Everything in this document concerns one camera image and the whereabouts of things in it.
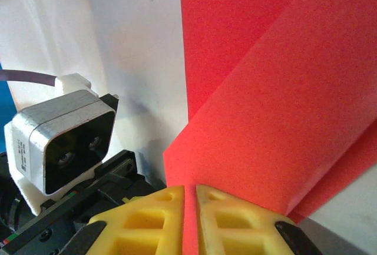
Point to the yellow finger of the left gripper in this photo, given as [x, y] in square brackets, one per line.
[131, 200]

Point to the red paper sheet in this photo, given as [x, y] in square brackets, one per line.
[265, 105]

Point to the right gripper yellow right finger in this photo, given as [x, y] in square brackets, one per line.
[206, 225]

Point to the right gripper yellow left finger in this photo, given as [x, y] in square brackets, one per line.
[173, 222]

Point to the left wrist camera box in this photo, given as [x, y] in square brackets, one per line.
[64, 125]

